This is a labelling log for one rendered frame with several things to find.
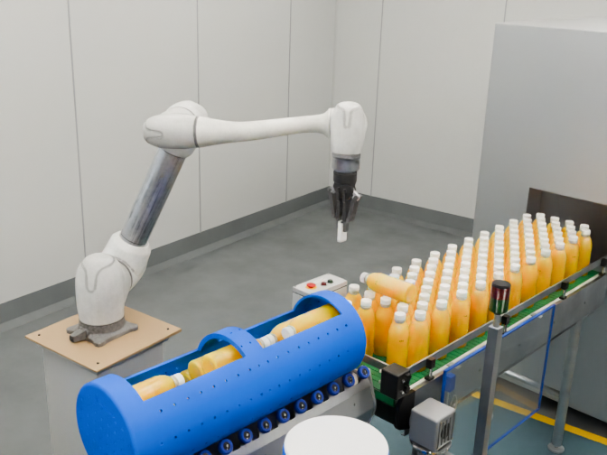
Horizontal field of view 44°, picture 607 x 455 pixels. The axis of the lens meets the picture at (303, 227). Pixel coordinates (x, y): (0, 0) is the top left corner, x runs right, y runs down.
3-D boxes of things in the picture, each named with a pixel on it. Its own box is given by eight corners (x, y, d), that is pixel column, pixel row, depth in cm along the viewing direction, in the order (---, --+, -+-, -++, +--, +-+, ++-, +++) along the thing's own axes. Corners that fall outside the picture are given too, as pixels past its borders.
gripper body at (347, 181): (363, 171, 238) (361, 199, 241) (342, 165, 244) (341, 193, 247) (348, 174, 233) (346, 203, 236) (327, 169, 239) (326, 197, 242)
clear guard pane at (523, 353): (433, 489, 275) (444, 371, 259) (537, 407, 328) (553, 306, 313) (434, 489, 274) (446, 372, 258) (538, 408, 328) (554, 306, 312)
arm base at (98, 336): (54, 336, 260) (53, 321, 259) (106, 314, 277) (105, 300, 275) (88, 352, 250) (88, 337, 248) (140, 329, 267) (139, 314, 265)
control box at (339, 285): (291, 311, 287) (292, 285, 284) (327, 296, 301) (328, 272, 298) (311, 319, 281) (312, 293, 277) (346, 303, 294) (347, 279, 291)
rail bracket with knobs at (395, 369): (374, 394, 252) (376, 366, 248) (387, 385, 257) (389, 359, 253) (398, 405, 245) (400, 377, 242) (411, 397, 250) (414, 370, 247)
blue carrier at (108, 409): (73, 448, 207) (75, 362, 195) (298, 345, 267) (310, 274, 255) (133, 512, 190) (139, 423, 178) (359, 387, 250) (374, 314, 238)
